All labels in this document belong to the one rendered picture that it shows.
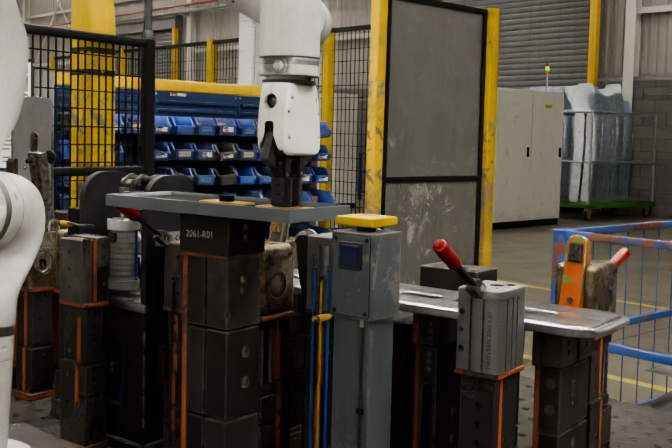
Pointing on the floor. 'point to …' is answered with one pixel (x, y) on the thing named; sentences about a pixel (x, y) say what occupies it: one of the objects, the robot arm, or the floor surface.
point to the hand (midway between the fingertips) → (286, 191)
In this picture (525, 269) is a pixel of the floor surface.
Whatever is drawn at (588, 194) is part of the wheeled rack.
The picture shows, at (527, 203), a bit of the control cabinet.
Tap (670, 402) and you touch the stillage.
